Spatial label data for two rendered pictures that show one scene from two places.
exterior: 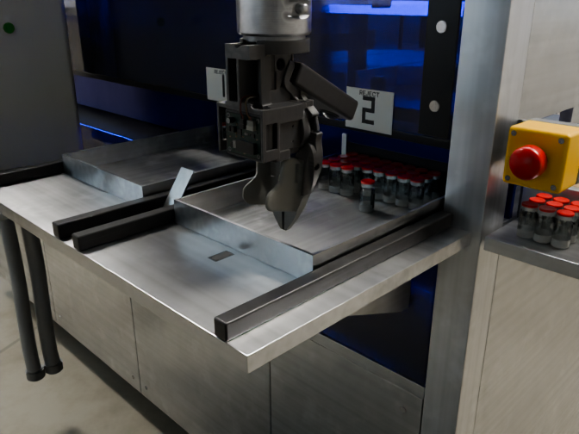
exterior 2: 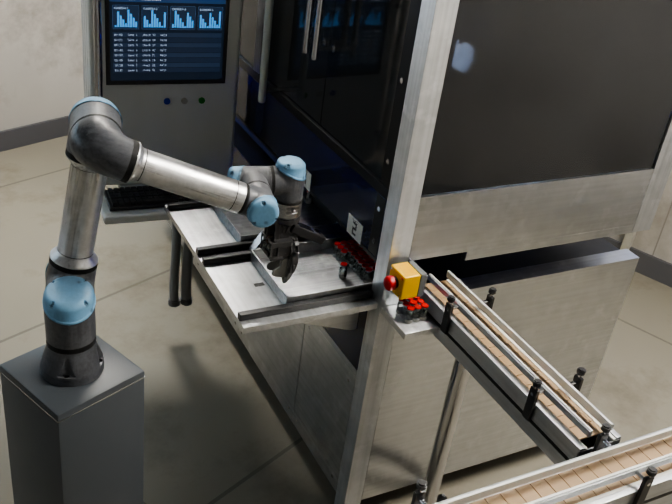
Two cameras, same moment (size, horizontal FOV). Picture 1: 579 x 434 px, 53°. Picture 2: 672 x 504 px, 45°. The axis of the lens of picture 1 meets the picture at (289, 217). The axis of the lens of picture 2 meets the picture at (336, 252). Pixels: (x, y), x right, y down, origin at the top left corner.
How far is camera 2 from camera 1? 1.60 m
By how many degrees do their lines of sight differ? 16
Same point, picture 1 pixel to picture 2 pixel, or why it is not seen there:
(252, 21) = not seen: hidden behind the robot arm
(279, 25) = (283, 215)
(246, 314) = (249, 314)
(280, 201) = (279, 273)
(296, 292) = (273, 310)
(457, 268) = (372, 317)
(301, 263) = (283, 298)
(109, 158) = not seen: hidden behind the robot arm
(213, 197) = not seen: hidden behind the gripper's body
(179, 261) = (241, 282)
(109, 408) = (216, 339)
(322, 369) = (323, 349)
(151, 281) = (226, 289)
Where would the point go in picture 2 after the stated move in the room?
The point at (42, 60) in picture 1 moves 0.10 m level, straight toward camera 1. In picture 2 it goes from (217, 119) to (215, 129)
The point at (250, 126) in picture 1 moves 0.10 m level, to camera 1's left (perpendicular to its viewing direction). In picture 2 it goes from (268, 246) to (232, 236)
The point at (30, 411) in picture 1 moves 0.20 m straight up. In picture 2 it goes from (165, 325) to (166, 286)
